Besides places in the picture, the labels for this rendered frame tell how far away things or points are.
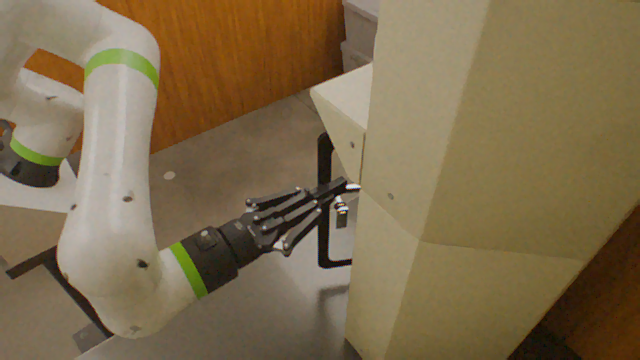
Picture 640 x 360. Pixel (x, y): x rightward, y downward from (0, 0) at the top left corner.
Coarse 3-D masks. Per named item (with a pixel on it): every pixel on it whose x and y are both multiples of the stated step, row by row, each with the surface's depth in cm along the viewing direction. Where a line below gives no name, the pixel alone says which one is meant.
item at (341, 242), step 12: (336, 156) 73; (336, 168) 75; (348, 180) 78; (348, 192) 80; (336, 204) 82; (348, 204) 83; (348, 216) 86; (348, 228) 89; (336, 240) 91; (348, 240) 92; (336, 252) 94; (348, 252) 95
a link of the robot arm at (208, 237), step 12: (204, 228) 65; (180, 240) 64; (192, 240) 63; (204, 240) 62; (216, 240) 62; (192, 252) 61; (204, 252) 61; (216, 252) 62; (228, 252) 62; (204, 264) 61; (216, 264) 62; (228, 264) 62; (204, 276) 61; (216, 276) 62; (228, 276) 63; (216, 288) 64
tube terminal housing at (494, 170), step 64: (384, 0) 39; (448, 0) 33; (512, 0) 30; (576, 0) 29; (384, 64) 42; (448, 64) 36; (512, 64) 34; (576, 64) 33; (384, 128) 47; (448, 128) 39; (512, 128) 38; (576, 128) 37; (384, 192) 53; (448, 192) 45; (512, 192) 44; (576, 192) 42; (384, 256) 61; (448, 256) 53; (512, 256) 51; (576, 256) 50; (384, 320) 71; (448, 320) 65; (512, 320) 62
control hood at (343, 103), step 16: (336, 80) 58; (352, 80) 58; (368, 80) 58; (320, 96) 56; (336, 96) 55; (352, 96) 55; (368, 96) 55; (320, 112) 57; (336, 112) 54; (352, 112) 53; (368, 112) 53; (336, 128) 56; (352, 128) 53; (336, 144) 58; (352, 144) 54; (352, 160) 56; (352, 176) 58
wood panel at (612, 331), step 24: (624, 240) 70; (600, 264) 75; (624, 264) 71; (576, 288) 82; (600, 288) 78; (624, 288) 73; (552, 312) 90; (576, 312) 85; (600, 312) 80; (624, 312) 76; (576, 336) 87; (600, 336) 82; (624, 336) 78
